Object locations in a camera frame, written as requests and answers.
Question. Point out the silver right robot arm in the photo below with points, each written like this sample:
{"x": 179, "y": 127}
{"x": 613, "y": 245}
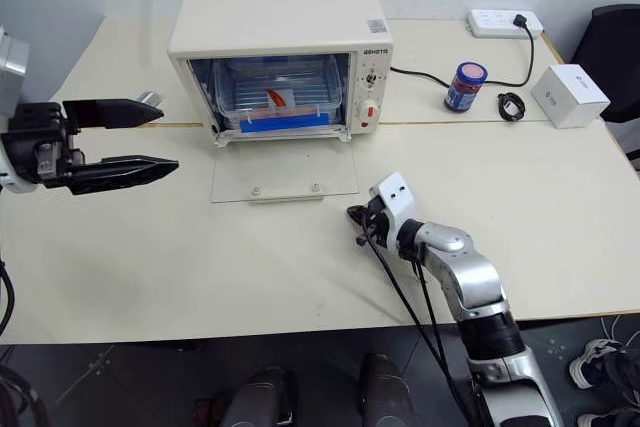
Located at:
{"x": 465, "y": 277}

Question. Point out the dark rounded shape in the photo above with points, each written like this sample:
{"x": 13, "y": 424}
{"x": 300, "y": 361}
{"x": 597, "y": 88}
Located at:
{"x": 260, "y": 397}
{"x": 387, "y": 392}

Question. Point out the orange food piece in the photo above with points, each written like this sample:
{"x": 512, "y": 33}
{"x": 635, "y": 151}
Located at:
{"x": 276, "y": 98}

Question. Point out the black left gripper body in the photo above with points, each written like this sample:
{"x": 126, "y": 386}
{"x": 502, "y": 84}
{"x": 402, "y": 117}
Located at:
{"x": 30, "y": 147}

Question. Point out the white cardboard box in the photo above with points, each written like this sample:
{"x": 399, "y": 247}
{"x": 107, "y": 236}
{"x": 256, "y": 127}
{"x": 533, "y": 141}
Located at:
{"x": 570, "y": 97}

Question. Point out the cream white toaster oven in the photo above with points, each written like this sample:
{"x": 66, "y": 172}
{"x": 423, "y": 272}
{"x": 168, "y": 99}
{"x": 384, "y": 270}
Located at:
{"x": 275, "y": 17}

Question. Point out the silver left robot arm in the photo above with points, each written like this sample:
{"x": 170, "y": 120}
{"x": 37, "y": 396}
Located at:
{"x": 12, "y": 62}

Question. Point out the black power plug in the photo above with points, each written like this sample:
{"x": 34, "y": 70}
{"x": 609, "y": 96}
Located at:
{"x": 521, "y": 21}

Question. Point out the clear plastic food container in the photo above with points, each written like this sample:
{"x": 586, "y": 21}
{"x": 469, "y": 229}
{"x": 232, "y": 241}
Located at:
{"x": 234, "y": 97}

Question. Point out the clear glass oven door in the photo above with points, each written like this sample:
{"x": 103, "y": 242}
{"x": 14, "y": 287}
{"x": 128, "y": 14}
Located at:
{"x": 285, "y": 172}

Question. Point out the black white sneaker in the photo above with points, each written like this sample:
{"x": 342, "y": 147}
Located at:
{"x": 607, "y": 419}
{"x": 592, "y": 364}

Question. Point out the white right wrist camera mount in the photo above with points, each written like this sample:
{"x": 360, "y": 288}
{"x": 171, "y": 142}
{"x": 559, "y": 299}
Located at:
{"x": 395, "y": 194}

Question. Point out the small silver metal cylinder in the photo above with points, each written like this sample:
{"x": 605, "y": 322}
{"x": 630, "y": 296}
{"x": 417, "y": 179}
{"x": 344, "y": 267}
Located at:
{"x": 149, "y": 97}

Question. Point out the black chair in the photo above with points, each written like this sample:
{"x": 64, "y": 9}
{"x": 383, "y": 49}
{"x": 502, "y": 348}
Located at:
{"x": 607, "y": 42}

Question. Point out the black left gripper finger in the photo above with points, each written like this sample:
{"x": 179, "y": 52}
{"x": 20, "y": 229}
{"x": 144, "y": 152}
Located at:
{"x": 110, "y": 113}
{"x": 125, "y": 172}

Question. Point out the white red oven knob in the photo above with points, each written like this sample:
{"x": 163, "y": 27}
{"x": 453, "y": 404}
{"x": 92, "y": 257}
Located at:
{"x": 368, "y": 111}

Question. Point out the small black oven knob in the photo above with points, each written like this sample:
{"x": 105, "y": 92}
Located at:
{"x": 371, "y": 81}

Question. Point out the blue jar with pink lid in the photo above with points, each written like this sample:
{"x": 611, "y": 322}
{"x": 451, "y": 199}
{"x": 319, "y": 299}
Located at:
{"x": 462, "y": 92}

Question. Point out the white power strip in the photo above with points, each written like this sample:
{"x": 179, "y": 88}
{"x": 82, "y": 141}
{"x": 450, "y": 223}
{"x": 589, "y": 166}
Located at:
{"x": 492, "y": 22}

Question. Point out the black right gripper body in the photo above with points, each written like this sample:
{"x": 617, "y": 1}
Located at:
{"x": 378, "y": 224}

